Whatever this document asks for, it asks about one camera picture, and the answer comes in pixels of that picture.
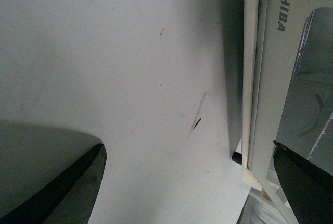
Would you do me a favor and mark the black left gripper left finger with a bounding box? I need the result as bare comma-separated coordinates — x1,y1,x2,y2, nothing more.
1,143,106,223

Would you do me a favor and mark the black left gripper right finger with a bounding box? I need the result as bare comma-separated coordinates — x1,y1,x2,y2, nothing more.
273,140,332,223

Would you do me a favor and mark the white Toshiba toaster oven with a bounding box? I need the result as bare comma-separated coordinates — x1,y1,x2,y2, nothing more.
231,0,286,223

